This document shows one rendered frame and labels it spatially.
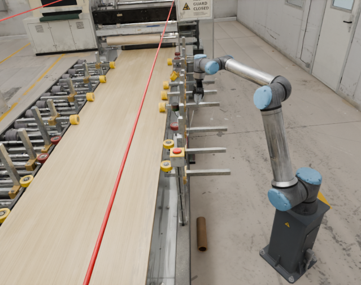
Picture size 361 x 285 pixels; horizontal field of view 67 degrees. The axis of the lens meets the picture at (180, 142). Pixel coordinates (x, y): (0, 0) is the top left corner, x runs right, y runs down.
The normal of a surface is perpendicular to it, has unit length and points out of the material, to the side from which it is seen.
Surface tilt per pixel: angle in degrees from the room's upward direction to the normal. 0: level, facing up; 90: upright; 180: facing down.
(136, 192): 0
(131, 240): 0
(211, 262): 0
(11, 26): 90
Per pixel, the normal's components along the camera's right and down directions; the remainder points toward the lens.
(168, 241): -0.07, -0.83
